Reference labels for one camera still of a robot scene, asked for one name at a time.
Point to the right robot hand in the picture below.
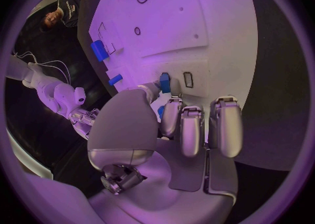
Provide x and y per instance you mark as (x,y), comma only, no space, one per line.
(83,118)

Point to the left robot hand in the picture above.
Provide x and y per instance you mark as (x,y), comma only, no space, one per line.
(128,121)

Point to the blue block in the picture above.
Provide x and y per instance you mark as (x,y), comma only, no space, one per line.
(164,84)

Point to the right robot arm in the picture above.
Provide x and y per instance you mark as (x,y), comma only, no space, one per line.
(46,88)

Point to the white task board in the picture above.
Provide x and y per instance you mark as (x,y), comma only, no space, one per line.
(172,30)

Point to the small blue part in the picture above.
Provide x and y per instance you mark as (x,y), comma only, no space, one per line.
(161,112)

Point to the blue peg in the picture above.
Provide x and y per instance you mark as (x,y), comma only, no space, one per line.
(115,79)

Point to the blue cylinder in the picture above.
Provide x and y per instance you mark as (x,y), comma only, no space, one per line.
(99,50)

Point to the person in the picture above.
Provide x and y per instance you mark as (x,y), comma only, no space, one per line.
(67,9)

